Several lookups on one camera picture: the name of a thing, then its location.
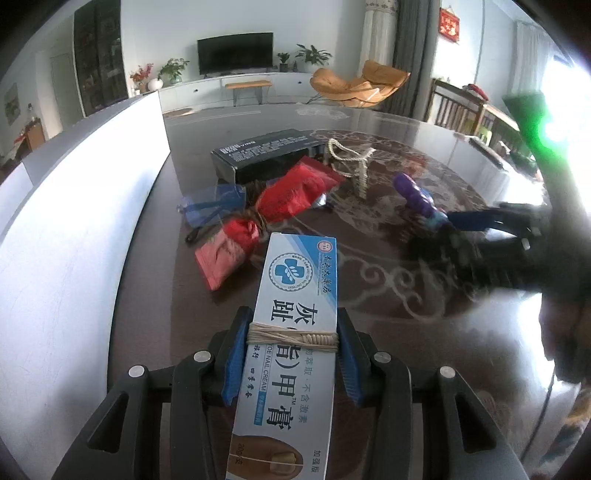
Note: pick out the potted plant of tv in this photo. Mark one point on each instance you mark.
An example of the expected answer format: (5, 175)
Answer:
(309, 58)
(172, 70)

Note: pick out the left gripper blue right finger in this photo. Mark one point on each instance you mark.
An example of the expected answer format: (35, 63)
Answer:
(375, 379)

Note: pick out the blue white cream box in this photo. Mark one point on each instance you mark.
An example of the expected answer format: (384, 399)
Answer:
(283, 420)

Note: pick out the grey curtain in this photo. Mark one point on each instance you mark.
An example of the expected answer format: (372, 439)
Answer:
(414, 52)

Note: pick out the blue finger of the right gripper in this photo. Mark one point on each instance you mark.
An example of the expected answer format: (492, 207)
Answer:
(477, 220)
(479, 263)

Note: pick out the dark glass display cabinet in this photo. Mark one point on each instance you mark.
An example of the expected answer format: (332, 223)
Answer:
(98, 55)

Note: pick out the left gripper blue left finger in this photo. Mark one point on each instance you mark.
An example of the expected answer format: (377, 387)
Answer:
(206, 379)

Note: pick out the orange lounge chair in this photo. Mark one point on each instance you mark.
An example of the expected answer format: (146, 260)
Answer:
(376, 84)

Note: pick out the pearl hair claw clip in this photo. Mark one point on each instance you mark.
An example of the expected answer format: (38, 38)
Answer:
(350, 164)

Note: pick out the red candy wrapper package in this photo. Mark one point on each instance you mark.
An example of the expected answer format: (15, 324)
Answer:
(238, 237)

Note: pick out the purple toy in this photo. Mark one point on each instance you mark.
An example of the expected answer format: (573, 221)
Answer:
(419, 201)

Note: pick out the black television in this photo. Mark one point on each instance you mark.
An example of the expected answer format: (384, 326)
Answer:
(228, 53)

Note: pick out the small potted plant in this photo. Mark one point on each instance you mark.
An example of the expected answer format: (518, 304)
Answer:
(284, 57)

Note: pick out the wooden dining chair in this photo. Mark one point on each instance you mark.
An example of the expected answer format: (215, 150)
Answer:
(454, 108)

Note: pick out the person's right hand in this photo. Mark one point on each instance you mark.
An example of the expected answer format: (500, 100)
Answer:
(565, 333)

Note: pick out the clear blue safety glasses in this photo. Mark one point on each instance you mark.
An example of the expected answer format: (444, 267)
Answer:
(208, 206)

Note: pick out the white tv cabinet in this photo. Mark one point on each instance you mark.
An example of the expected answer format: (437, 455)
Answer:
(209, 93)

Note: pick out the potted plant left of tv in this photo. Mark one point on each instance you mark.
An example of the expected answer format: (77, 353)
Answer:
(172, 70)

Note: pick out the white round vase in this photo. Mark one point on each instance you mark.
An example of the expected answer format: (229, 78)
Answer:
(155, 84)

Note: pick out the red wall hanging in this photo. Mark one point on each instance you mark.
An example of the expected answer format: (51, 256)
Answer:
(449, 25)

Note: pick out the wooden bench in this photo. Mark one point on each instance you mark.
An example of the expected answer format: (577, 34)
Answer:
(256, 86)

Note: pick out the potted plant right of tv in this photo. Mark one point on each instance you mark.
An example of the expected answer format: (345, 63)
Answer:
(309, 58)

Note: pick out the red flowers in vase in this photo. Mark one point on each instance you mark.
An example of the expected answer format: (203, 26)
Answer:
(140, 76)

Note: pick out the black odor bar box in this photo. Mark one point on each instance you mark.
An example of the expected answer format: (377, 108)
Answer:
(264, 157)

